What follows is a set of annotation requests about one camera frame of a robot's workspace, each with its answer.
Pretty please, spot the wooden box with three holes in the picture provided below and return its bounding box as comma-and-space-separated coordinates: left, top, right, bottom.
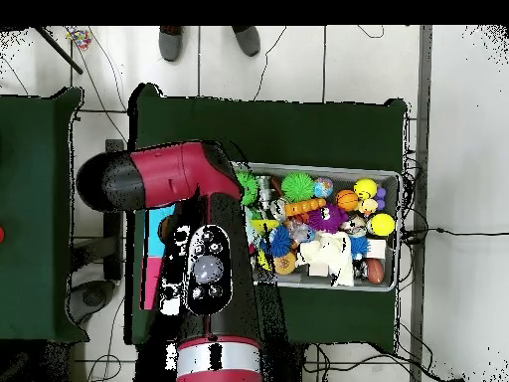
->
142, 202, 178, 312

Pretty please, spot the green spiky ball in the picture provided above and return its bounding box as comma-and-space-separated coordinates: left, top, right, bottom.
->
280, 170, 316, 204
238, 172, 261, 207

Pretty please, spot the blue spiky ball with eyes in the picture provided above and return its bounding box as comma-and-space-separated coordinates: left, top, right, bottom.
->
265, 225, 295, 258

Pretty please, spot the orange plastic toy block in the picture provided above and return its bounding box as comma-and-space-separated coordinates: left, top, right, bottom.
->
284, 198, 328, 220

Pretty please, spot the purple furry monster toy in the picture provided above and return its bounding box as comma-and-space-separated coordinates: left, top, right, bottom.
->
308, 203, 350, 235

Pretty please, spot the cream knitted cloth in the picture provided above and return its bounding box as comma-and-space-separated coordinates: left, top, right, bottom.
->
297, 233, 355, 287

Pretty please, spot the dark green table cloth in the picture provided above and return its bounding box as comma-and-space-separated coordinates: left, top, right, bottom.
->
126, 83, 411, 351
0, 87, 85, 343

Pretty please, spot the orange toy basketball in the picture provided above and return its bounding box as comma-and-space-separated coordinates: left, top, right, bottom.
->
334, 188, 361, 213

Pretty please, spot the yellow ball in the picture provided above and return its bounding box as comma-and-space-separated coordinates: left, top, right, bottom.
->
368, 212, 397, 238
354, 178, 379, 200

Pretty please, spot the grey round stand base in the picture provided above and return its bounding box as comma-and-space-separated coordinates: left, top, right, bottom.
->
67, 278, 120, 323

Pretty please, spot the small colourful floor toy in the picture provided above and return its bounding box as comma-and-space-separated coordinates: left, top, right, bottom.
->
65, 27, 92, 51

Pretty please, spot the thin black rod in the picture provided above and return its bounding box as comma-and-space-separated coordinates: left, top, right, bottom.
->
31, 26, 85, 75

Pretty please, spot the wire mesh bin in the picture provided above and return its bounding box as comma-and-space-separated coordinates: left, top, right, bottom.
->
234, 162, 403, 294

